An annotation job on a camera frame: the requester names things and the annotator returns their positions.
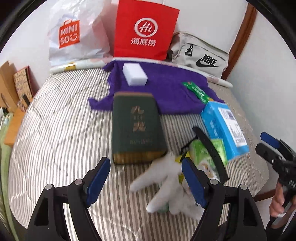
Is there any white work glove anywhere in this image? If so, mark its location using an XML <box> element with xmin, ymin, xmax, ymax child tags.
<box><xmin>129</xmin><ymin>152</ymin><xmax>204</xmax><ymax>221</ymax></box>

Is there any green tissue pack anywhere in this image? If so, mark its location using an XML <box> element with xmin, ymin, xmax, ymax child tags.
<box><xmin>189</xmin><ymin>138</ymin><xmax>228</xmax><ymax>181</ymax></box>

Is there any black watch strap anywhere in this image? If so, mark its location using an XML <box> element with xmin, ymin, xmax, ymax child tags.
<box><xmin>192</xmin><ymin>126</ymin><xmax>230</xmax><ymax>185</ymax></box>

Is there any green snack packet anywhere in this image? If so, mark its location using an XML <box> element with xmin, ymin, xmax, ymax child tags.
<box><xmin>182</xmin><ymin>81</ymin><xmax>213</xmax><ymax>104</ymax></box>

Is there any white sponge block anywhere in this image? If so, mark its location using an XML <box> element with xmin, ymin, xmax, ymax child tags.
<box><xmin>122</xmin><ymin>63</ymin><xmax>148</xmax><ymax>86</ymax></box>

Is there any person's right hand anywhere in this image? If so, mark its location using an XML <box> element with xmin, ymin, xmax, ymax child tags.
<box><xmin>269</xmin><ymin>182</ymin><xmax>285</xmax><ymax>217</ymax></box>

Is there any yellow black bag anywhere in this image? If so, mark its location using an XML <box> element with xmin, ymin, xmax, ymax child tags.
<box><xmin>175</xmin><ymin>144</ymin><xmax>191</xmax><ymax>184</ymax></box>

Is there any blue tissue box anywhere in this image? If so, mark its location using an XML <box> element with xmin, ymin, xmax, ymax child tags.
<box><xmin>201</xmin><ymin>101</ymin><xmax>249</xmax><ymax>160</ymax></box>

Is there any striped quilted table cover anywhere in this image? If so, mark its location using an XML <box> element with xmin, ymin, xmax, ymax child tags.
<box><xmin>8</xmin><ymin>68</ymin><xmax>269</xmax><ymax>240</ymax></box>

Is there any dark green gold box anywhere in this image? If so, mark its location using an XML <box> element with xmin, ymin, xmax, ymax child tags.
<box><xmin>111</xmin><ymin>91</ymin><xmax>168</xmax><ymax>165</ymax></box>

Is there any purple fluffy towel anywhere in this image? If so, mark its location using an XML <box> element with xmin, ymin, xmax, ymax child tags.
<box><xmin>88</xmin><ymin>60</ymin><xmax>224</xmax><ymax>114</ymax></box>

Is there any wooden headboard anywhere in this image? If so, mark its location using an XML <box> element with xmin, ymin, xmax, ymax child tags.
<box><xmin>0</xmin><ymin>61</ymin><xmax>19</xmax><ymax>113</ymax></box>

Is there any rolled floral mat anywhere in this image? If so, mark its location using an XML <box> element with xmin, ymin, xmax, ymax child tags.
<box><xmin>50</xmin><ymin>57</ymin><xmax>233</xmax><ymax>88</ymax></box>

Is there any beige Nike bag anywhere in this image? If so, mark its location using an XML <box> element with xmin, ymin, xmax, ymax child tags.
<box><xmin>168</xmin><ymin>32</ymin><xmax>229</xmax><ymax>78</ymax></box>

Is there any white Miniso plastic bag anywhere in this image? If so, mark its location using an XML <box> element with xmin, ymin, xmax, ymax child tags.
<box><xmin>48</xmin><ymin>1</ymin><xmax>111</xmax><ymax>67</ymax></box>

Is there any red Haidilao paper bag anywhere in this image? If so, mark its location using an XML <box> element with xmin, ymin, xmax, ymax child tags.
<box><xmin>114</xmin><ymin>1</ymin><xmax>180</xmax><ymax>60</ymax></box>

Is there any brown wooden door frame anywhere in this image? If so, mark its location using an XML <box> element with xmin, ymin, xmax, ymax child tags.
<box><xmin>222</xmin><ymin>3</ymin><xmax>257</xmax><ymax>80</ymax></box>

